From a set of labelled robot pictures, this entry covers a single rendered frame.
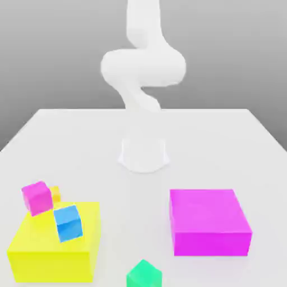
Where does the small orange cube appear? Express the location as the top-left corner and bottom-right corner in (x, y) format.
(49, 186), (62, 203)

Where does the small pink cube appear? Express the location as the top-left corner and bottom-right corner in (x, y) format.
(21, 180), (54, 217)

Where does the large magenta box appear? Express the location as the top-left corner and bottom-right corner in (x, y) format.
(169, 188), (253, 257)

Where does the small blue cube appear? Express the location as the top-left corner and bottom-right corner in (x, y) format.
(53, 205), (84, 243)

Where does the small green cube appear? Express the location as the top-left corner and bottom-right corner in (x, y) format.
(126, 259), (163, 287)

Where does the large yellow box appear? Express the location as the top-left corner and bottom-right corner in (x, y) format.
(6, 201), (101, 284)

